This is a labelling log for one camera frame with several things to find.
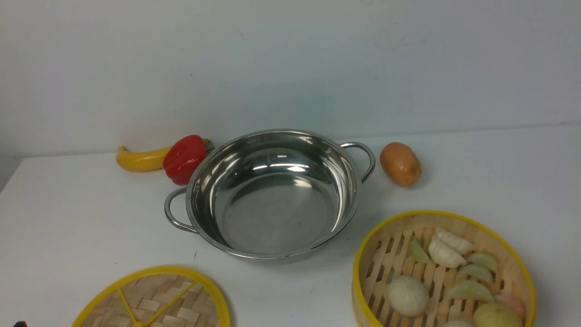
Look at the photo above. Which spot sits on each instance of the yellow bamboo steamer basket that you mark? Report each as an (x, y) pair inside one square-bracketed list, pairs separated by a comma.
[(384, 254)]

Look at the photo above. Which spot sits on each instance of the yellow bamboo steamer lid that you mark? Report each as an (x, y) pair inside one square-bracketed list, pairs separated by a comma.
[(164, 296)]

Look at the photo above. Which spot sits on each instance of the stainless steel pot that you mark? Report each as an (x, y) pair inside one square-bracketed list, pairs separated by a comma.
[(271, 195)]

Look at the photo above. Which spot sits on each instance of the red bell pepper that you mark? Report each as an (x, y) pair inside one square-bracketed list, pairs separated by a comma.
[(184, 157)]

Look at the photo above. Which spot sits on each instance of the brown potato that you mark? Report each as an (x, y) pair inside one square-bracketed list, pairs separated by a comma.
[(400, 164)]

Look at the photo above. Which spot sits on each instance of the yellow banana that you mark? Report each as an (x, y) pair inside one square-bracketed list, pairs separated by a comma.
[(141, 161)]

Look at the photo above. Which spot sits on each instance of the green dumpling left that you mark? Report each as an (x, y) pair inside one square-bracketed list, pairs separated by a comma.
[(417, 253)]

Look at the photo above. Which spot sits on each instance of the green dumpling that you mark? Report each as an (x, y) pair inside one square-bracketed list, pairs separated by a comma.
[(484, 259), (477, 271), (417, 253), (470, 290)]

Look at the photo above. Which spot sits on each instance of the white round bun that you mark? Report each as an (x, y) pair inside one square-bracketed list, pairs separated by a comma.
[(407, 296)]

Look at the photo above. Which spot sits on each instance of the white dumpling lower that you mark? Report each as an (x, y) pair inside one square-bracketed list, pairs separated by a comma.
[(443, 255)]

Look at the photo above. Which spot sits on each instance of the white dumpling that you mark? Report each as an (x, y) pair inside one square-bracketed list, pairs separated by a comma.
[(443, 255), (458, 244)]

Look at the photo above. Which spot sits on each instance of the white dumpling upper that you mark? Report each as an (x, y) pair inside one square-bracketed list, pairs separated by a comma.
[(458, 244)]

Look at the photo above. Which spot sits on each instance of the green dumpling upper right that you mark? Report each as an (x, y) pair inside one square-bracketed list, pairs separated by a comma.
[(484, 259)]

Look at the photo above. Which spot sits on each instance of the green dumpling middle right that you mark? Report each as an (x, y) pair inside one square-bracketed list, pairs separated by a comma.
[(477, 271)]

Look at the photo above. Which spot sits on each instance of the green dumpling lower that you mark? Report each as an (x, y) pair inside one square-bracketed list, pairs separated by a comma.
[(470, 290)]

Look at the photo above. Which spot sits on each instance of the yellow-green round bun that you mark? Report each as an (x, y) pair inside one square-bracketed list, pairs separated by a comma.
[(495, 314)]

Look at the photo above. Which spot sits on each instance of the pink dumpling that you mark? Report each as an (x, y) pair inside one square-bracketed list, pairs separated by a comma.
[(512, 302)]

